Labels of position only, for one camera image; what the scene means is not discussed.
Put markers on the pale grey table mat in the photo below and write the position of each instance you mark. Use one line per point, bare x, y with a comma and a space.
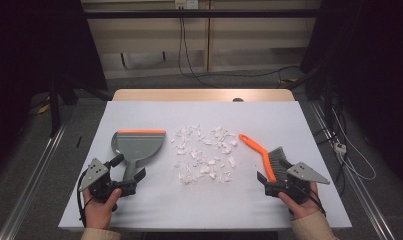
202, 206

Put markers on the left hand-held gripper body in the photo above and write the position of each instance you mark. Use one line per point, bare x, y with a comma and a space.
94, 173

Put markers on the black metal stand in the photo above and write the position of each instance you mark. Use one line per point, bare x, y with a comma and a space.
54, 110

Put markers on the white wall socket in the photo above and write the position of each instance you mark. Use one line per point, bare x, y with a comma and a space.
186, 4

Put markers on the person's left hand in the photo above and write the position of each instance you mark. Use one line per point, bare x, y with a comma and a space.
99, 213

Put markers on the black horizontal bar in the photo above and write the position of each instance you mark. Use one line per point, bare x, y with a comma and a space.
202, 13

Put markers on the person's right hand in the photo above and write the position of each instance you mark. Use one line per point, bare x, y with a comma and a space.
304, 208

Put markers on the black curtain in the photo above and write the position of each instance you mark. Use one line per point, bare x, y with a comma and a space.
29, 50
372, 50

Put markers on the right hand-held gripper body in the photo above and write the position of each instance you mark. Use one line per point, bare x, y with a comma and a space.
304, 173

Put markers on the pile of white paper scraps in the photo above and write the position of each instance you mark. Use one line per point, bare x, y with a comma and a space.
205, 156

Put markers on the metal floor rail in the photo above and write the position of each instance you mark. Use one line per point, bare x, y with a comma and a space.
362, 193
35, 180

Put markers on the grey dustpan with orange edge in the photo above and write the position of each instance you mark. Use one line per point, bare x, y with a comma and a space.
139, 146

